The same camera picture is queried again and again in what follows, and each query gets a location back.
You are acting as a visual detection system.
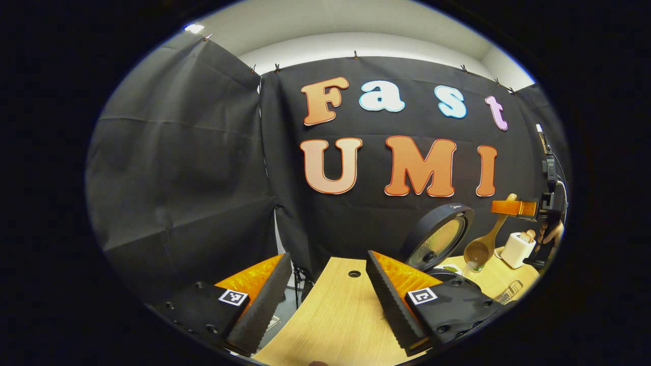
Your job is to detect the wooden spoon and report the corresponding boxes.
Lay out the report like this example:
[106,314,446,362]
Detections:
[464,193,518,267]

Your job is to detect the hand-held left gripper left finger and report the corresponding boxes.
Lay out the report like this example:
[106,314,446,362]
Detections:
[147,253,293,356]

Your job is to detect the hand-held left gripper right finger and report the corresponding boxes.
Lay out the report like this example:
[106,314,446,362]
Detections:
[365,250,504,357]

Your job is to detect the black and cream rice cooker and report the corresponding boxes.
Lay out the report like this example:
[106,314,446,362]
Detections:
[399,203,481,295]

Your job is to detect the black backdrop cloth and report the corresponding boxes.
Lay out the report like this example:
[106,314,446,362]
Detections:
[85,35,570,306]

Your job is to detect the white toaster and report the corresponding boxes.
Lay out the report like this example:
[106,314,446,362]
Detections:
[501,230,537,269]

